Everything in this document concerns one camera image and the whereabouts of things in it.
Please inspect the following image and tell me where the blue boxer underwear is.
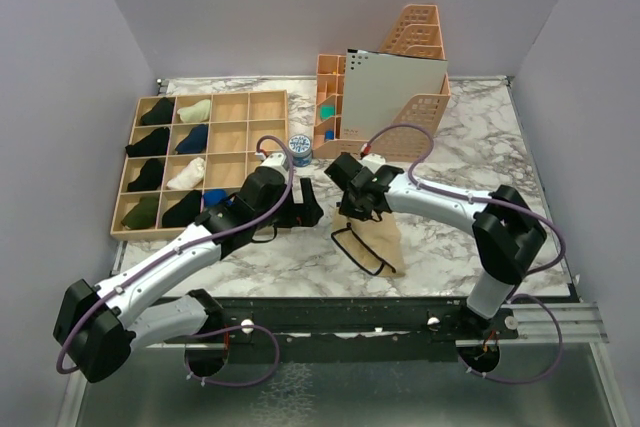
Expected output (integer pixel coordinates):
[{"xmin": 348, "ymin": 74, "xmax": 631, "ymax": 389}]
[{"xmin": 202, "ymin": 189, "xmax": 233, "ymax": 208}]

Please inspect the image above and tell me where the beige underwear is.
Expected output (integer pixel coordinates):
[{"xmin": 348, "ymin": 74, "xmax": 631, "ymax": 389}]
[{"xmin": 330, "ymin": 210, "xmax": 406, "ymax": 278}]

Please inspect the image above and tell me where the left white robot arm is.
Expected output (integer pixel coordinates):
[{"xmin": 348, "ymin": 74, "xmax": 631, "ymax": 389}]
[{"xmin": 53, "ymin": 167, "xmax": 323, "ymax": 383}]

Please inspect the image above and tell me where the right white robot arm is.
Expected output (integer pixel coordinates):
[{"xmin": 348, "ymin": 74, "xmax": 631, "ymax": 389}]
[{"xmin": 325, "ymin": 153, "xmax": 547, "ymax": 338}]

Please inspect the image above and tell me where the blue patterned round tin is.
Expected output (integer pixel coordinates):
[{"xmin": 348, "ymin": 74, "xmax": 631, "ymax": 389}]
[{"xmin": 288, "ymin": 134, "xmax": 313, "ymax": 167}]

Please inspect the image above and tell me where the white rolled sock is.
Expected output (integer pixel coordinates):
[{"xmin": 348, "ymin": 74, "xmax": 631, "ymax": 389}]
[{"xmin": 165, "ymin": 157, "xmax": 206, "ymax": 190}]

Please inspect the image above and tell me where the navy rolled sock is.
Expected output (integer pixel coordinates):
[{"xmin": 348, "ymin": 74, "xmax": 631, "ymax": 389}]
[{"xmin": 175, "ymin": 124, "xmax": 208, "ymax": 155}]

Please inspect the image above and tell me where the black rolled sock bottom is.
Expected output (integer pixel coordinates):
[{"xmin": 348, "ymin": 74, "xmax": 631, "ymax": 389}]
[{"xmin": 161, "ymin": 190, "xmax": 202, "ymax": 228}]

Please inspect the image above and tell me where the black rolled sock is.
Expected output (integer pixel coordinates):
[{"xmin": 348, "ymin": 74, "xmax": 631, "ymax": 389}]
[
  {"xmin": 123, "ymin": 158, "xmax": 164, "ymax": 193},
  {"xmin": 125, "ymin": 127, "xmax": 170, "ymax": 157},
  {"xmin": 161, "ymin": 190, "xmax": 202, "ymax": 228},
  {"xmin": 140, "ymin": 97, "xmax": 175, "ymax": 126}
]

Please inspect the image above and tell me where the wooden compartment tray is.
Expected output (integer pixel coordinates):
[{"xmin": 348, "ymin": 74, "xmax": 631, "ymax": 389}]
[{"xmin": 111, "ymin": 90, "xmax": 288, "ymax": 241}]

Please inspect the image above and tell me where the pale green rolled sock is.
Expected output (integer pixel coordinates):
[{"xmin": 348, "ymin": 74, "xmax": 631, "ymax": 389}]
[{"xmin": 177, "ymin": 99, "xmax": 211, "ymax": 123}]

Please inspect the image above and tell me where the grey white folder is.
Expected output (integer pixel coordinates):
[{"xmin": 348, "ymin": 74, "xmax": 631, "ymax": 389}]
[{"xmin": 341, "ymin": 49, "xmax": 448, "ymax": 139}]

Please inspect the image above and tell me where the dark green rolled sock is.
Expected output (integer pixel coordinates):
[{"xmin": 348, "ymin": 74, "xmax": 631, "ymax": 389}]
[{"xmin": 121, "ymin": 196, "xmax": 159, "ymax": 230}]

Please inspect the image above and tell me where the black rolled sock top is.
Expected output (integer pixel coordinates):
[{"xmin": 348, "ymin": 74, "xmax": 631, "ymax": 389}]
[{"xmin": 140, "ymin": 97, "xmax": 175, "ymax": 126}]

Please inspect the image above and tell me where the peach file organizer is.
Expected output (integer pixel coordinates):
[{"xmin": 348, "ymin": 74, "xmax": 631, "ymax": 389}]
[{"xmin": 312, "ymin": 4, "xmax": 451, "ymax": 162}]

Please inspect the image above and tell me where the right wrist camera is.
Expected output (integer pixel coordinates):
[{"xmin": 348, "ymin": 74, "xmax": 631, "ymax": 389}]
[{"xmin": 360, "ymin": 153, "xmax": 386, "ymax": 173}]

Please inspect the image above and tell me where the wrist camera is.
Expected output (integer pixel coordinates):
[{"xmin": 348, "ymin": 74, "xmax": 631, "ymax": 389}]
[
  {"xmin": 360, "ymin": 153, "xmax": 386, "ymax": 173},
  {"xmin": 260, "ymin": 152, "xmax": 290, "ymax": 178}
]

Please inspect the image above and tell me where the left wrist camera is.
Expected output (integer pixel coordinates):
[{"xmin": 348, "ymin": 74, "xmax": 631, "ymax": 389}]
[{"xmin": 260, "ymin": 152, "xmax": 290, "ymax": 178}]

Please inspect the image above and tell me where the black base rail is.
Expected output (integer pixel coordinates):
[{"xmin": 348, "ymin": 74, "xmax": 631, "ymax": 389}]
[{"xmin": 164, "ymin": 295, "xmax": 521, "ymax": 364}]

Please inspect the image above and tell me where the aluminium extrusion rail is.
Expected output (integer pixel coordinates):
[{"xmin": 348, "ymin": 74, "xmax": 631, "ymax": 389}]
[{"xmin": 511, "ymin": 303, "xmax": 609, "ymax": 344}]

